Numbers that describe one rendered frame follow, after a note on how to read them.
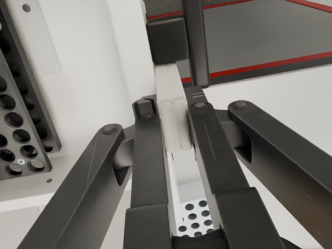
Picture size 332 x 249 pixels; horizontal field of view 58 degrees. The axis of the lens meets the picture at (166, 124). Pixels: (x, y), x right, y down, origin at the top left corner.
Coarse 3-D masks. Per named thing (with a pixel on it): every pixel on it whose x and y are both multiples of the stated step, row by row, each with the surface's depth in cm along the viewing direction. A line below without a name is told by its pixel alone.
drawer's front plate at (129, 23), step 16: (112, 0) 16; (128, 0) 16; (112, 16) 16; (128, 16) 16; (144, 16) 19; (128, 32) 17; (144, 32) 17; (128, 48) 17; (144, 48) 17; (128, 64) 18; (144, 64) 18; (128, 80) 18; (144, 80) 18; (176, 192) 23; (176, 208) 23
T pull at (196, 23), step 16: (192, 0) 18; (176, 16) 18; (192, 16) 18; (160, 32) 18; (176, 32) 18; (192, 32) 18; (160, 48) 19; (176, 48) 19; (192, 48) 19; (192, 64) 20; (192, 80) 20; (208, 80) 20
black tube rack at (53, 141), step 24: (0, 0) 21; (0, 48) 23; (24, 72) 23; (0, 96) 24; (24, 96) 24; (0, 120) 22; (48, 120) 26; (0, 144) 23; (48, 144) 27; (0, 168) 24; (24, 168) 24
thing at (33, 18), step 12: (24, 0) 23; (36, 0) 23; (24, 12) 23; (36, 12) 23; (36, 24) 24; (36, 36) 24; (48, 36) 25; (36, 48) 25; (48, 48) 25; (48, 60) 25; (48, 72) 26
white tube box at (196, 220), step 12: (180, 192) 42; (192, 192) 42; (204, 192) 41; (180, 204) 40; (192, 204) 42; (204, 204) 42; (192, 216) 43; (204, 216) 42; (180, 228) 44; (192, 228) 43; (204, 228) 43
